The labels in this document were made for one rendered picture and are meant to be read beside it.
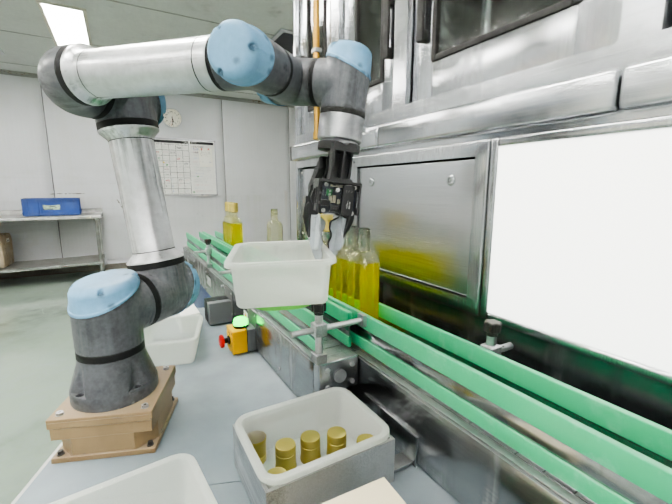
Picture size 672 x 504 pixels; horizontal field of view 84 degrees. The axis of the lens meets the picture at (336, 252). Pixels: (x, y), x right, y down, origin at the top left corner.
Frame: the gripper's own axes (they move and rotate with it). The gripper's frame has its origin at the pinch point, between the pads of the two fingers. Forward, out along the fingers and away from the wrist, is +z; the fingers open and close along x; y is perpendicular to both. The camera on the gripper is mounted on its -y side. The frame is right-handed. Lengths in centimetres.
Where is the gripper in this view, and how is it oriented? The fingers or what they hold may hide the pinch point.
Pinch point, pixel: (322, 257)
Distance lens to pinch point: 67.7
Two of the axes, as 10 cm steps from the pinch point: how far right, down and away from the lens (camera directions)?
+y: 2.0, 1.7, -9.6
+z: -1.2, 9.8, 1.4
